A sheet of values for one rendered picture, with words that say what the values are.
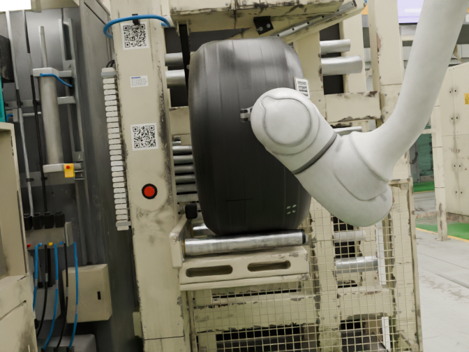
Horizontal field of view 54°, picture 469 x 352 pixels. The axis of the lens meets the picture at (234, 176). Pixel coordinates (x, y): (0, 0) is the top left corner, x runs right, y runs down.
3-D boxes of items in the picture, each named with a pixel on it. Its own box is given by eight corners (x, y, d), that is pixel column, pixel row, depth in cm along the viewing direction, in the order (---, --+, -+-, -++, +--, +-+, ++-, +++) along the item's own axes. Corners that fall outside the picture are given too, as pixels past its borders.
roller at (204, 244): (180, 237, 130) (182, 240, 134) (181, 253, 128) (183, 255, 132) (304, 226, 130) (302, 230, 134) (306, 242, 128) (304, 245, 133)
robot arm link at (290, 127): (236, 117, 84) (286, 168, 86) (239, 124, 69) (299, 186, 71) (279, 75, 83) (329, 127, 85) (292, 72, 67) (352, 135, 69)
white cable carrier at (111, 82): (116, 230, 137) (101, 68, 135) (121, 228, 142) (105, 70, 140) (132, 229, 137) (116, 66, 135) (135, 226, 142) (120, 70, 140)
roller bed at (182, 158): (153, 225, 175) (146, 147, 174) (160, 220, 190) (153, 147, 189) (206, 221, 176) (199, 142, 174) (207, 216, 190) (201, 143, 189)
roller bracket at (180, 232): (172, 269, 125) (168, 234, 125) (185, 241, 165) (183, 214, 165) (183, 269, 125) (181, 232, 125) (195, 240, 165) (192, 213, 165)
